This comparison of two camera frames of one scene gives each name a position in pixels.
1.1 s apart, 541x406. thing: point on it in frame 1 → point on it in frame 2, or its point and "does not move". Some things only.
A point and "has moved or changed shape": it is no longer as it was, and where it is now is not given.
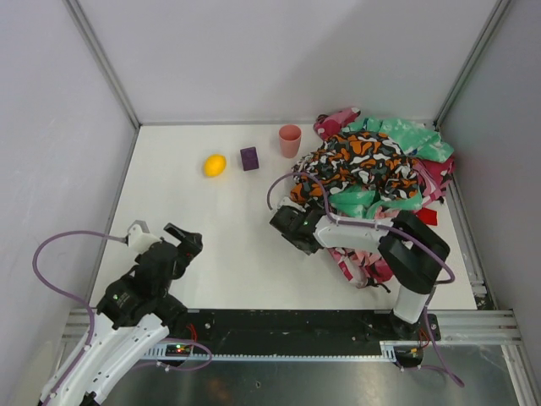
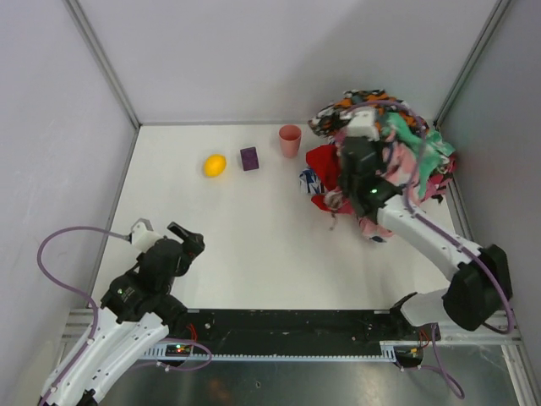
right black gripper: x=286 y=220 → x=352 y=149
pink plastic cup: x=290 y=136 does not move
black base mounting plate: x=297 y=331 does not move
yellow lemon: x=215 y=165 does not move
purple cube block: x=249 y=158 does not move
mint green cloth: x=421 y=143 has moved or changed shape
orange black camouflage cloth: x=368 y=159 → x=330 y=119
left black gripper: x=178 y=252 does not move
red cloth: x=428 y=216 → x=325 y=158
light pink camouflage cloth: x=359 y=266 → x=403 y=170
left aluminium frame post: x=104 y=57 does not move
